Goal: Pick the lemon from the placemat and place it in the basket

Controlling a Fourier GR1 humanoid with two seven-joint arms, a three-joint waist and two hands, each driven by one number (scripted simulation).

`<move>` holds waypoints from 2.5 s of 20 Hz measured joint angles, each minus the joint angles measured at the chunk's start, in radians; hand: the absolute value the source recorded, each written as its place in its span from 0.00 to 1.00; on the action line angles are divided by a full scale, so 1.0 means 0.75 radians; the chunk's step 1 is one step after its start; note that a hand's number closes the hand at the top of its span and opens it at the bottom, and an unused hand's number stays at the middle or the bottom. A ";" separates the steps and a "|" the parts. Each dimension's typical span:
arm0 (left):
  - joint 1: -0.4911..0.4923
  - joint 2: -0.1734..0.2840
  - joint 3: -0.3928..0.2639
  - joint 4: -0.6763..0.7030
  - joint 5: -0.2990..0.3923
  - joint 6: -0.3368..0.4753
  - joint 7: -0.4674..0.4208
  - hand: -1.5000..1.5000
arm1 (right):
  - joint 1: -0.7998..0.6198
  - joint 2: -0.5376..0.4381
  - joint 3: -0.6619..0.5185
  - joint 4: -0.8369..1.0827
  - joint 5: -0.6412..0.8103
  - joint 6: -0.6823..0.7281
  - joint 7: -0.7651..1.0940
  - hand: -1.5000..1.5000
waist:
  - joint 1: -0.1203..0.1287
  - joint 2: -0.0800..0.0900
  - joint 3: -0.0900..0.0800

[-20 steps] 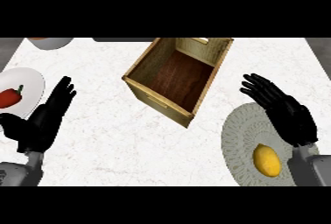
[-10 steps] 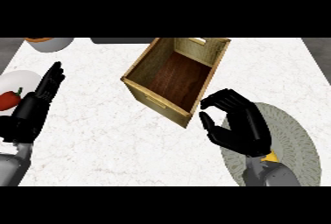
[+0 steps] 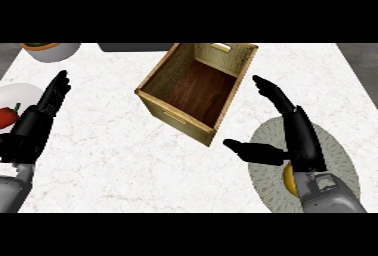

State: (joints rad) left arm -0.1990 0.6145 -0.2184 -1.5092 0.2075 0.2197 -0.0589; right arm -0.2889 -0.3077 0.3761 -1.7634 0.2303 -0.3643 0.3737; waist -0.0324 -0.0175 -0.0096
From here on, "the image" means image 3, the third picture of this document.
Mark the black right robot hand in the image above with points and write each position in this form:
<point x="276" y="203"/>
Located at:
<point x="302" y="140"/>

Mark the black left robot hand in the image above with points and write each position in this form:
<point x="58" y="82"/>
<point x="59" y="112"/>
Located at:
<point x="30" y="126"/>

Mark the white plate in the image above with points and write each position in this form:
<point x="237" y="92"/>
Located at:
<point x="20" y="96"/>

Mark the wooden box basket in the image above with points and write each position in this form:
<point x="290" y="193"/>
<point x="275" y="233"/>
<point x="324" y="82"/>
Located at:
<point x="197" y="90"/>

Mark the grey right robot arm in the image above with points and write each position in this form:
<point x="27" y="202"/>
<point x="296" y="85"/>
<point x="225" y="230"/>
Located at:
<point x="327" y="193"/>

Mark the yellow lemon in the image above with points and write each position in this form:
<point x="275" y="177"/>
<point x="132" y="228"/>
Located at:
<point x="290" y="181"/>

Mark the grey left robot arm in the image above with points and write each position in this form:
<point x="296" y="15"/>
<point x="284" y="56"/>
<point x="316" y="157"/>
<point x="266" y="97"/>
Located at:
<point x="14" y="188"/>

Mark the dark grey flat appliance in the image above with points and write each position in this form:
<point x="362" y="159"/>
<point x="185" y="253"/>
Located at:
<point x="133" y="47"/>

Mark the grey oval placemat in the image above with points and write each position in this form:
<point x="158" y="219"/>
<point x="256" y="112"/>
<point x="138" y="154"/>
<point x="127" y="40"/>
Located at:
<point x="340" y="156"/>

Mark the red bell pepper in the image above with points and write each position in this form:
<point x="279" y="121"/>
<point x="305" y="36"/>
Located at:
<point x="6" y="116"/>

